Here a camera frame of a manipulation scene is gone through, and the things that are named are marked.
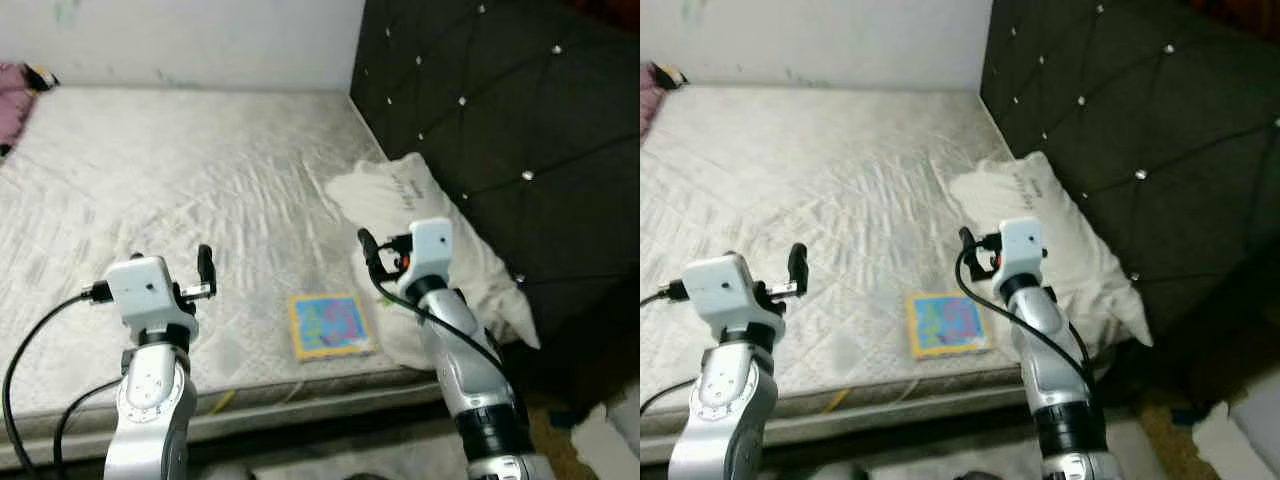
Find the purple printed blanket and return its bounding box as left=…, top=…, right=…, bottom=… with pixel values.
left=640, top=60, right=691, bottom=141
left=0, top=60, right=59, bottom=161

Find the white quilted mattress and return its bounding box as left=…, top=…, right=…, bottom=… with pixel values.
left=640, top=85, right=1101, bottom=466
left=0, top=85, right=471, bottom=471

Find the white board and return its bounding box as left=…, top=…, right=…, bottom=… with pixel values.
left=570, top=385, right=641, bottom=480
left=1195, top=395, right=1280, bottom=480

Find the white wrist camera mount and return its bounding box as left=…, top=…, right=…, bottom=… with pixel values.
left=398, top=217, right=456, bottom=299
left=682, top=253, right=786, bottom=346
left=993, top=218, right=1046, bottom=296
left=105, top=256, right=201, bottom=346

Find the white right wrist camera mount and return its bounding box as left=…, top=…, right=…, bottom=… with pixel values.
left=993, top=218, right=1046, bottom=296
left=398, top=217, right=456, bottom=299

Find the blue yellow children's book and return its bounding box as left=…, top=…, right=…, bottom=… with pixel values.
left=288, top=292, right=376, bottom=363
left=905, top=290, right=991, bottom=359

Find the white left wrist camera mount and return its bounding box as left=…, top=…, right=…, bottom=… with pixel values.
left=105, top=256, right=201, bottom=346
left=682, top=253, right=786, bottom=346

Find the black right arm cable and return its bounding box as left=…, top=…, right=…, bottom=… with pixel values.
left=365, top=262, right=521, bottom=401
left=955, top=250, right=1106, bottom=411

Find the white pillow with tree print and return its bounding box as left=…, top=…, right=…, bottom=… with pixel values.
left=945, top=150, right=1156, bottom=349
left=325, top=152, right=541, bottom=371

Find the dark tufted headboard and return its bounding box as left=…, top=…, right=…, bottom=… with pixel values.
left=348, top=0, right=641, bottom=401
left=980, top=0, right=1280, bottom=381

